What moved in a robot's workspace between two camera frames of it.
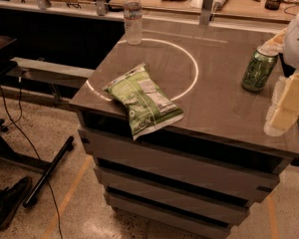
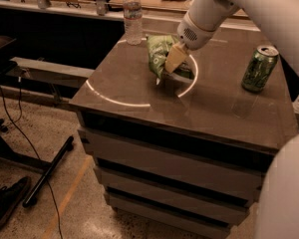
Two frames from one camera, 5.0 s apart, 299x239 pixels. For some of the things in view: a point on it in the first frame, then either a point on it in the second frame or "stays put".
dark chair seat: (1, 48) stays put
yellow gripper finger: (290, 100) to (190, 37)
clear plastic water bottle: (133, 18) stays put
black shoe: (5, 201) stays put
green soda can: (259, 70) stays put
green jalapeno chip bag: (147, 107) to (158, 48)
